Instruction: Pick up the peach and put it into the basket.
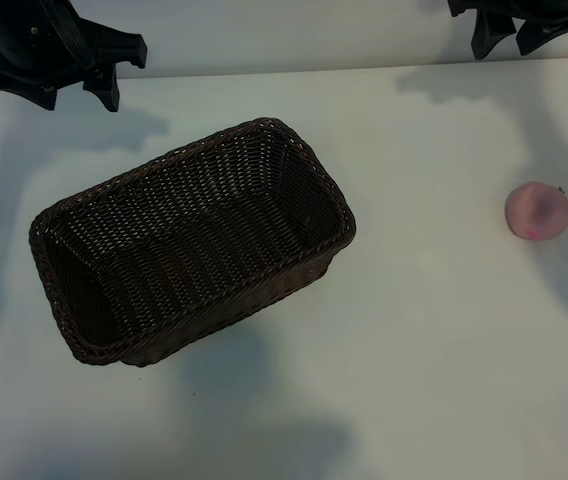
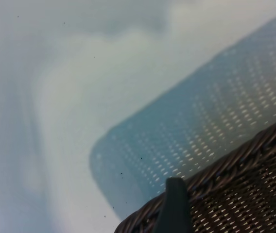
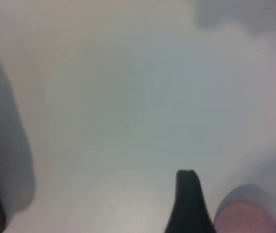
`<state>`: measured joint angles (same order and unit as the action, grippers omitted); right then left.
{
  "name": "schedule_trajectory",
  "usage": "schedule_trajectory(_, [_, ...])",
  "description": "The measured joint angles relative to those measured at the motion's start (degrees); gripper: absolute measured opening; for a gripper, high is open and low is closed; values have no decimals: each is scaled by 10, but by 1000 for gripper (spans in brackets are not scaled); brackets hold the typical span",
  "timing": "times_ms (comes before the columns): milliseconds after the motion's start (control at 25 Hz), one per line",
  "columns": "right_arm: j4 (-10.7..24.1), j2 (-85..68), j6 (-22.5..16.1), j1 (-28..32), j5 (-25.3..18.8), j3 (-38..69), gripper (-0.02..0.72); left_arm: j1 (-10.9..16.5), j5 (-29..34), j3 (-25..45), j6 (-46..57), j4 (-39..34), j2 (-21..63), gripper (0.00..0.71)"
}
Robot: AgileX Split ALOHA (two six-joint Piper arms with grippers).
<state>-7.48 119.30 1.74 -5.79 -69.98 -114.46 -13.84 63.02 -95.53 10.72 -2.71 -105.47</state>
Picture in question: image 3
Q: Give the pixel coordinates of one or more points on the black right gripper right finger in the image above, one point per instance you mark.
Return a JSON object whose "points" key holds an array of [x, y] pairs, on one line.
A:
{"points": [[189, 206]]}

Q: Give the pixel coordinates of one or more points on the pink peach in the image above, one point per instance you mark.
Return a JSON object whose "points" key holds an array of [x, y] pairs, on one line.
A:
{"points": [[245, 218]]}

